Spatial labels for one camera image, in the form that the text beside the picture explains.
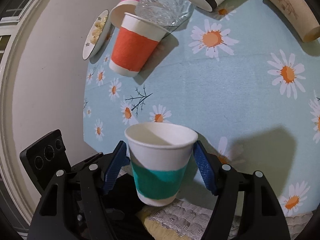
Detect black tracking camera box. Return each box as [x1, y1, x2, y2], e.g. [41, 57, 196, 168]
[20, 129, 71, 194]

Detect clear glass cup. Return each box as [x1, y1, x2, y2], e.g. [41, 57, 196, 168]
[135, 0, 194, 29]

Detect pink sleeve paper cup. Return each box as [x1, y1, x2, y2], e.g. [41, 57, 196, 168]
[110, 0, 140, 28]

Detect white bowl with snacks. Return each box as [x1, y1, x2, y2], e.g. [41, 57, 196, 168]
[82, 9, 111, 60]

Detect teal sleeve paper cup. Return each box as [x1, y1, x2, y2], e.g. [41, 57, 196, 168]
[124, 122, 198, 207]

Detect brown kraft paper cup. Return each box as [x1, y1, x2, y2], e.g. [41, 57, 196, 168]
[270, 0, 319, 42]

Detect orange sleeve paper cup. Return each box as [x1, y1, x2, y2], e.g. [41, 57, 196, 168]
[109, 12, 168, 77]

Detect white framed window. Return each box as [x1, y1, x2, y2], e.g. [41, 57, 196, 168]
[1, 0, 43, 224]

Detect daisy print blue tablecloth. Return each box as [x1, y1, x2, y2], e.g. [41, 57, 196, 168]
[83, 0, 319, 216]

